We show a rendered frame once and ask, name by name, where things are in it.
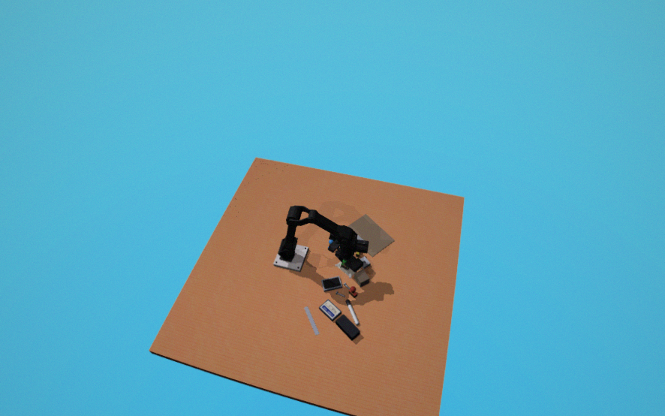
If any tan cube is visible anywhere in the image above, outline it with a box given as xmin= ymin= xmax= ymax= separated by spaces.
xmin=354 ymin=270 xmax=370 ymax=287

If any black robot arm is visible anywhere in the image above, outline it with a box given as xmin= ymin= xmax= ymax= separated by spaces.
xmin=278 ymin=206 xmax=369 ymax=262

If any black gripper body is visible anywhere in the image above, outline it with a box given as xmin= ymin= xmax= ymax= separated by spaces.
xmin=329 ymin=240 xmax=363 ymax=272

